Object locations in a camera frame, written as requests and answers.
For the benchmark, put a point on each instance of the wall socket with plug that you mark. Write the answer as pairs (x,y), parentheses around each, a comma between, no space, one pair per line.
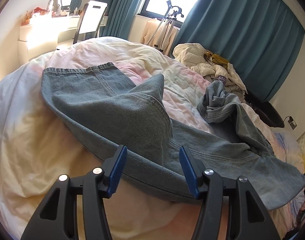
(292,123)

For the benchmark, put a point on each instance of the blue denim pants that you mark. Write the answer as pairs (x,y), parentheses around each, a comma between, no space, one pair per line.
(117,120)

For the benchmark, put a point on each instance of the garment steamer stand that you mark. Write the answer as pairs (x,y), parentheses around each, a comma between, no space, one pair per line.
(167,32)

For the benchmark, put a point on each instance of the white backed chair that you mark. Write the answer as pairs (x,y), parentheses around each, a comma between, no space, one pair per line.
(92,17)

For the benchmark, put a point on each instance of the wide blue curtain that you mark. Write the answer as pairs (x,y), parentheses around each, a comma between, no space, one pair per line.
(242,30)

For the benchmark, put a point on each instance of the pastel patchwork duvet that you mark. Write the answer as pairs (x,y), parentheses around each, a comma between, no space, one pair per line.
(30,130)

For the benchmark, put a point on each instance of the light blue pillow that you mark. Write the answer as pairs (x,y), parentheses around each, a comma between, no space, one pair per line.
(287,142)

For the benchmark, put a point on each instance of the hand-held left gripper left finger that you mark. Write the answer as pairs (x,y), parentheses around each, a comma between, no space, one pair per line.
(117,170)

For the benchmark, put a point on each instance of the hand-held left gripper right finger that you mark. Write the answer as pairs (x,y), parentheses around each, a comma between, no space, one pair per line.
(188,172)

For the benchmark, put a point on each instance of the pile of white bedding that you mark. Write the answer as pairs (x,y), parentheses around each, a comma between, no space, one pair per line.
(190,55)

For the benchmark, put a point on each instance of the white dressing table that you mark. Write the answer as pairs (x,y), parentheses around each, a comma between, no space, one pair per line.
(42,30)

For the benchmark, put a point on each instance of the narrow blue curtain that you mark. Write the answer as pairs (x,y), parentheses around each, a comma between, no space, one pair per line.
(117,7)

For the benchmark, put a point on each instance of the beige hanging garment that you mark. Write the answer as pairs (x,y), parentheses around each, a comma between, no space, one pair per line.
(148,32)

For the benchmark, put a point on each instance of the purple printed cloth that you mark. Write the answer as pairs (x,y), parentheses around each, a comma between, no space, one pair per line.
(222,78)

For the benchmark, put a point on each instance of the mustard yellow cloth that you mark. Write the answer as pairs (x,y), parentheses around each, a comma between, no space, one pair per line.
(218,58)

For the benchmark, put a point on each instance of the red decoration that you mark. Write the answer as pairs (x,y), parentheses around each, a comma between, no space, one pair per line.
(38,12)

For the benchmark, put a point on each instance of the row of cosmetic bottles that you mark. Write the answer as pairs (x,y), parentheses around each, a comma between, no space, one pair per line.
(65,11)

